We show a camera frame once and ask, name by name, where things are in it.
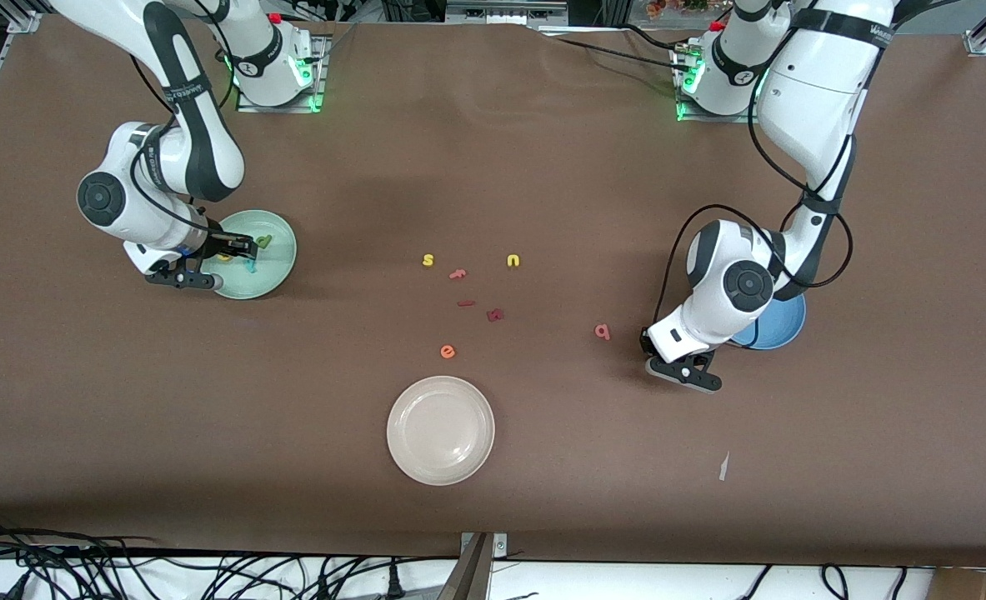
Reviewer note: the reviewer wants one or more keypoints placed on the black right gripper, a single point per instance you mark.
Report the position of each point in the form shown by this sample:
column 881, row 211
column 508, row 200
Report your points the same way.
column 219, row 247

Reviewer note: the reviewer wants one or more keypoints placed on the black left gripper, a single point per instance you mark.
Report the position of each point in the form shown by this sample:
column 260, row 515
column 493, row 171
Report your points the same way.
column 646, row 344

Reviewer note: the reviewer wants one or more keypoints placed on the pink foam letter b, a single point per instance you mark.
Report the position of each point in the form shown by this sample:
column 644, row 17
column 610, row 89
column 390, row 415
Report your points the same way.
column 608, row 333

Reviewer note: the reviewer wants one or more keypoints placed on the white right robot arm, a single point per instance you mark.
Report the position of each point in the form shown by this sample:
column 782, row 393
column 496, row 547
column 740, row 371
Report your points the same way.
column 201, row 142

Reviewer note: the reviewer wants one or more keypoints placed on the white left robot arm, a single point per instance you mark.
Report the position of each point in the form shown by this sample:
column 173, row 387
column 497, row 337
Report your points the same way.
column 818, row 92

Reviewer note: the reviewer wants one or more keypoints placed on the green plate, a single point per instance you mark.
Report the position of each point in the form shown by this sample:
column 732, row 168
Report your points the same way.
column 272, row 275

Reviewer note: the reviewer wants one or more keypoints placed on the blue plate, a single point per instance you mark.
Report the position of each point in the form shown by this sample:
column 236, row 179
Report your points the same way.
column 784, row 329

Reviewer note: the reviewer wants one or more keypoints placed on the grey paper scrap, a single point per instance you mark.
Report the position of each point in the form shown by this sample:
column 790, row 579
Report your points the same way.
column 723, row 468

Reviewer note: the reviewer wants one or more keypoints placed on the dark red foam letter k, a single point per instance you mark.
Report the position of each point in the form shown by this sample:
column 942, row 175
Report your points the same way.
column 494, row 315

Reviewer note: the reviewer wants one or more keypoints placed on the brown paper table cover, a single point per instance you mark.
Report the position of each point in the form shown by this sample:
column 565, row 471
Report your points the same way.
column 543, row 167

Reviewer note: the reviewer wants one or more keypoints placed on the white plate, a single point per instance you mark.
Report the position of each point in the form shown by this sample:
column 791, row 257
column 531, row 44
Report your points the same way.
column 440, row 431

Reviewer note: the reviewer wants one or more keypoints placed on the brown grey beam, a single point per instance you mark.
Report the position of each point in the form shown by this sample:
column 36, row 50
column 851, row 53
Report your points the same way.
column 472, row 579

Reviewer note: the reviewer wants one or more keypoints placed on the colourful flowers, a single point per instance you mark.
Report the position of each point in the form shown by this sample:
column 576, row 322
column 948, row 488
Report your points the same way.
column 676, row 7

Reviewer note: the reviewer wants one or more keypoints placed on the black plug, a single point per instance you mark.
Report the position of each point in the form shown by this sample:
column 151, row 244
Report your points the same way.
column 322, row 590
column 393, row 583

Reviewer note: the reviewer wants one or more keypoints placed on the grey metal device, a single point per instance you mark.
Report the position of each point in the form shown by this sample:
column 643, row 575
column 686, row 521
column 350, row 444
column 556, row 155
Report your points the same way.
column 505, row 10

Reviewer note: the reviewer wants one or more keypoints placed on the cardboard box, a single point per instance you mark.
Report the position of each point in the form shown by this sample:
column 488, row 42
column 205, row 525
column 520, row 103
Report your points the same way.
column 976, row 587

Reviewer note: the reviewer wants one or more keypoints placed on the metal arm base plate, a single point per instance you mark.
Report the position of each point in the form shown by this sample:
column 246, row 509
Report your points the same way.
column 322, row 79
column 709, row 119

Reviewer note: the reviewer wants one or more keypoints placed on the metal table bracket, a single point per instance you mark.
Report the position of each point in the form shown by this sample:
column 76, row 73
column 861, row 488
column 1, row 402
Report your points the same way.
column 499, row 546

